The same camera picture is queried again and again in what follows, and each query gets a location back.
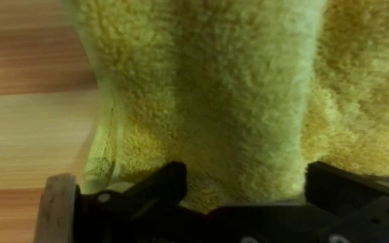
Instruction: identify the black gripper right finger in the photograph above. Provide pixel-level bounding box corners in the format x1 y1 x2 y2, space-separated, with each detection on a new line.
304 161 389 243

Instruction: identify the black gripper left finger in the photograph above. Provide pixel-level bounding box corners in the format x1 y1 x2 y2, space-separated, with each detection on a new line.
77 161 190 227

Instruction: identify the yellow terry towel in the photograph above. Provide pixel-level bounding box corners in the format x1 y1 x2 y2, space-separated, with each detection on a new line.
63 0 389 216

